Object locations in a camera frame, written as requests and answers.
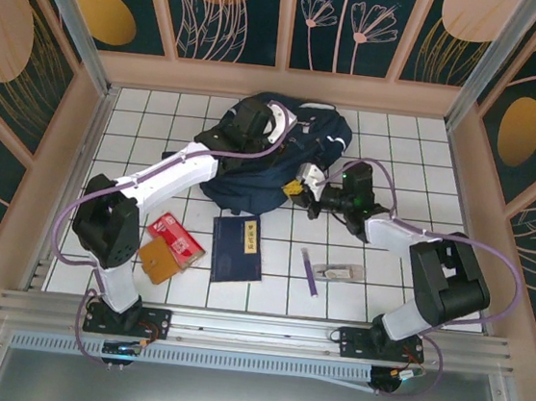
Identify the aluminium frame post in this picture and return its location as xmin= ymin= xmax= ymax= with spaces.
xmin=9 ymin=0 xmax=130 ymax=97
xmin=443 ymin=0 xmax=536 ymax=139

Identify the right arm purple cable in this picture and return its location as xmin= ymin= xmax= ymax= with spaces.
xmin=293 ymin=152 xmax=536 ymax=401

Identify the navy blue backpack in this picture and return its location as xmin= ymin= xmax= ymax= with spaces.
xmin=156 ymin=80 xmax=358 ymax=229

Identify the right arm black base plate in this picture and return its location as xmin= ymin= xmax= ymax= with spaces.
xmin=336 ymin=324 xmax=428 ymax=367

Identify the red packet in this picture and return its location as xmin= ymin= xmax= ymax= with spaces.
xmin=142 ymin=211 xmax=212 ymax=272

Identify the navy blue notebook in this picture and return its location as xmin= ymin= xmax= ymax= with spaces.
xmin=206 ymin=211 xmax=269 ymax=288

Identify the grey slotted cable duct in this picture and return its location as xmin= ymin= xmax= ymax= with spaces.
xmin=8 ymin=323 xmax=428 ymax=401

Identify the clear plastic case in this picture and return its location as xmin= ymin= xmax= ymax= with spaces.
xmin=310 ymin=259 xmax=368 ymax=286

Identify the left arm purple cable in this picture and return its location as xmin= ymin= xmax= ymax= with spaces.
xmin=38 ymin=80 xmax=300 ymax=387

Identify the long aluminium mounting rail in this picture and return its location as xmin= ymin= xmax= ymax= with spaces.
xmin=0 ymin=280 xmax=520 ymax=385

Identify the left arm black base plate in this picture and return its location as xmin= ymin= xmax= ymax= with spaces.
xmin=82 ymin=299 xmax=174 ymax=343

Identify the brown leather wallet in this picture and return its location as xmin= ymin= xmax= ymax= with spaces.
xmin=135 ymin=234 xmax=185 ymax=288

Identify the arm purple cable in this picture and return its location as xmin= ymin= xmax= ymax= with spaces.
xmin=293 ymin=152 xmax=536 ymax=401
xmin=38 ymin=80 xmax=300 ymax=387

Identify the purple pen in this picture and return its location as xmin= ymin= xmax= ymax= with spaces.
xmin=295 ymin=247 xmax=324 ymax=299

